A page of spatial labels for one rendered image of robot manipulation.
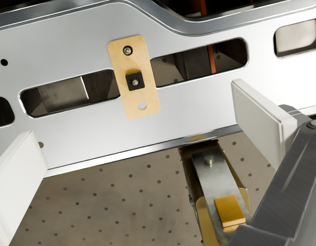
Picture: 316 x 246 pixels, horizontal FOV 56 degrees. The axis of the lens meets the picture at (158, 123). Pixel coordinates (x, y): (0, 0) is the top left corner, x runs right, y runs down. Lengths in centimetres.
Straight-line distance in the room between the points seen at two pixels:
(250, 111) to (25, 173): 13
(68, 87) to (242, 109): 21
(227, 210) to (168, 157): 41
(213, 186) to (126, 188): 43
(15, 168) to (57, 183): 57
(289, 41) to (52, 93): 26
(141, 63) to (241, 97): 15
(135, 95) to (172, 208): 50
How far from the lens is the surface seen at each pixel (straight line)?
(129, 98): 31
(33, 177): 19
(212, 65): 49
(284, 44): 36
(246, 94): 17
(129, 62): 31
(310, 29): 37
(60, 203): 78
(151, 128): 33
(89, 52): 31
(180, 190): 75
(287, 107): 16
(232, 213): 30
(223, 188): 33
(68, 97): 34
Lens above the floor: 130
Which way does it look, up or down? 67 degrees down
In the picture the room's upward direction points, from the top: 169 degrees clockwise
